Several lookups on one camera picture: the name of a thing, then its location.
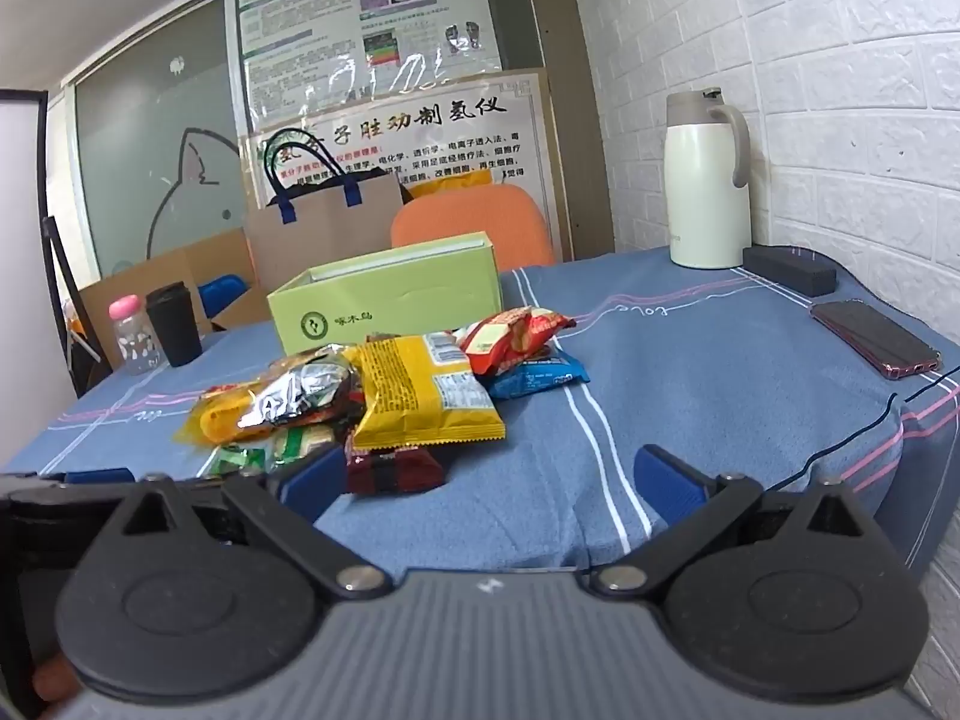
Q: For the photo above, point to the black cup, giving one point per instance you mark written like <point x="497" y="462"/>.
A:
<point x="174" y="326"/>

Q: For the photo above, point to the clear bottle with pink cap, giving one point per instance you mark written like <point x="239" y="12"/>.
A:
<point x="136" y="341"/>

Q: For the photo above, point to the white thermos jug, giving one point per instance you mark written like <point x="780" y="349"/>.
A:
<point x="701" y="195"/>

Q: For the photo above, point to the silver black snack packet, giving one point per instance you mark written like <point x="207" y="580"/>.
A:
<point x="300" y="394"/>

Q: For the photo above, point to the orange chair back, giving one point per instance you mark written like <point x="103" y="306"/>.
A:
<point x="480" y="229"/>

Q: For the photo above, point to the white text poster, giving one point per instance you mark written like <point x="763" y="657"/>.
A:
<point x="480" y="135"/>

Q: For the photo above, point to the smartphone in pink case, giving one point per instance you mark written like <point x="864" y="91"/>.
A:
<point x="874" y="337"/>

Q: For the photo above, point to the green bordered wall poster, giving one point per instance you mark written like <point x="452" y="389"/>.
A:
<point x="315" y="30"/>

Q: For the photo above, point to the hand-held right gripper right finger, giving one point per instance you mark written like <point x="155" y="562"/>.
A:
<point x="670" y="486"/>

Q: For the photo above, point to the orange yellow snack packet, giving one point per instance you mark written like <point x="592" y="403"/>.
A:
<point x="217" y="416"/>

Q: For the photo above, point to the black framed board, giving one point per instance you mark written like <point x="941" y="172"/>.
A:
<point x="22" y="240"/>

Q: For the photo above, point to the person's left hand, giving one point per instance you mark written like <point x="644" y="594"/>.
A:
<point x="54" y="679"/>

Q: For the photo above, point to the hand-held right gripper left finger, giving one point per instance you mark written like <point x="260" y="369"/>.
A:
<point x="313" y="481"/>

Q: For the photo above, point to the blue snack packet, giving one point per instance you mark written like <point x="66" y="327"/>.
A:
<point x="536" y="376"/>

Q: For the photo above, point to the green cardboard box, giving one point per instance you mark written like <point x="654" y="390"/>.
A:
<point x="390" y="292"/>

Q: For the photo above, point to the dark red snack packet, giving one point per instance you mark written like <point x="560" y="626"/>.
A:
<point x="394" y="471"/>

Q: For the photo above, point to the green snack packet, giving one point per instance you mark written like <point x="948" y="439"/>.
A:
<point x="300" y="444"/>

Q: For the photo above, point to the yellow plastic bag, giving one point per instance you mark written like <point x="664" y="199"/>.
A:
<point x="450" y="184"/>

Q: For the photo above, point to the black rectangular case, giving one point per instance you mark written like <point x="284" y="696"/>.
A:
<point x="791" y="270"/>

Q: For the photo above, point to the blue chair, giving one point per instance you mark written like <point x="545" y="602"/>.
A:
<point x="223" y="292"/>

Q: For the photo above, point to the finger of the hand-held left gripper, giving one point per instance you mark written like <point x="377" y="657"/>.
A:
<point x="99" y="475"/>

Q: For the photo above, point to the brown paper bag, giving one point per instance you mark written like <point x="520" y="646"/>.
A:
<point x="322" y="240"/>

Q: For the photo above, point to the brown cardboard box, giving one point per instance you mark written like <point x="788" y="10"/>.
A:
<point x="195" y="262"/>

